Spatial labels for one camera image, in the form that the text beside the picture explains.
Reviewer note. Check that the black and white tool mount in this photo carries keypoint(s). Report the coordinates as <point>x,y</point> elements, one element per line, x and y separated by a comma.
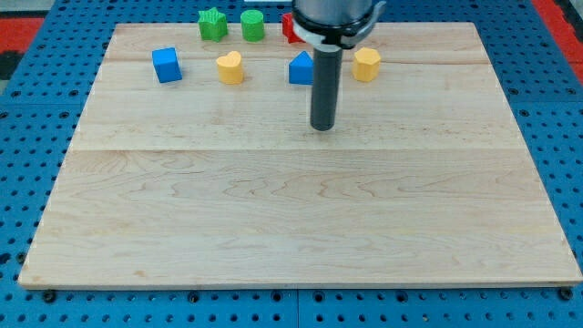
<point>330,25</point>

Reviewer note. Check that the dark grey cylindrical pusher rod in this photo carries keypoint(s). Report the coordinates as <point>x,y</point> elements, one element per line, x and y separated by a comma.
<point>326,74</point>

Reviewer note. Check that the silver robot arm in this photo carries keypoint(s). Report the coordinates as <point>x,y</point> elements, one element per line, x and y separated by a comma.
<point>331,27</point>

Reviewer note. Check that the blue triangle block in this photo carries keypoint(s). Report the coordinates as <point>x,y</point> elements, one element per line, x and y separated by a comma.
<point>300,69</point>

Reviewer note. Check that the red block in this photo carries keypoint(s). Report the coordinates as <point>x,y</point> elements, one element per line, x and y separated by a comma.
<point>287,28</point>

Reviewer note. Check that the yellow hexagon block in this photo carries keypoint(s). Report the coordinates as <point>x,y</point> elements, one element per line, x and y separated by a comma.
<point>366,64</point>

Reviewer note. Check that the green cylinder block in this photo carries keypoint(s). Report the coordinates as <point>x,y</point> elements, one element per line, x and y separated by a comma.
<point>252,25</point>

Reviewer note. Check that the yellow heart block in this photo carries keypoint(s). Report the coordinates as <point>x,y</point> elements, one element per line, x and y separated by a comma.
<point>230,68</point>

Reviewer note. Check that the green star block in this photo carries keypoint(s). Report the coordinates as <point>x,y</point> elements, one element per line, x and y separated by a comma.
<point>212,24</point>

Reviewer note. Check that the blue cube block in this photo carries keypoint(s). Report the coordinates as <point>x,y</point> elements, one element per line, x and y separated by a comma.
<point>166,64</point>

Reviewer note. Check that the wooden board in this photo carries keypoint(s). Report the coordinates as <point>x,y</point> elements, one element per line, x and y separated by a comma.
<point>425,180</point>

